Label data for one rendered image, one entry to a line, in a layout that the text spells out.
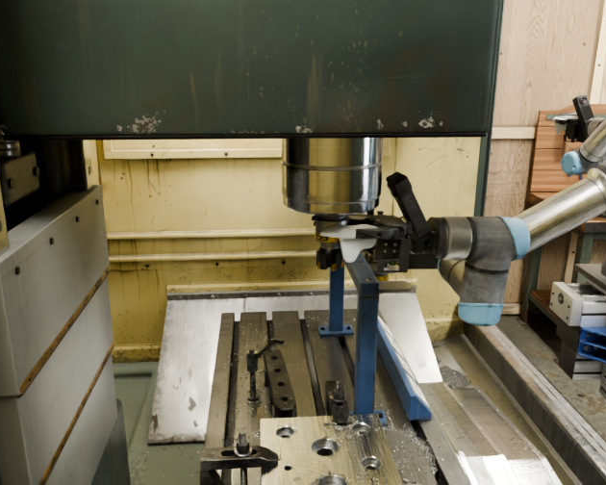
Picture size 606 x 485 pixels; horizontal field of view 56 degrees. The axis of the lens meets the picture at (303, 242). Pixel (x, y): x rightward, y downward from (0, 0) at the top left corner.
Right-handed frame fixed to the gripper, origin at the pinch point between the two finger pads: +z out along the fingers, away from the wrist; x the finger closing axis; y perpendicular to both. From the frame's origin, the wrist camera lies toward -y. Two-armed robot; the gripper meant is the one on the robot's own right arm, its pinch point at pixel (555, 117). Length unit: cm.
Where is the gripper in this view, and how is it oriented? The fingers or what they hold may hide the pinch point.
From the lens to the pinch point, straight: 240.3
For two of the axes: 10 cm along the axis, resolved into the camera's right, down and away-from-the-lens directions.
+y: 1.3, 9.4, 3.2
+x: 9.5, -2.1, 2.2
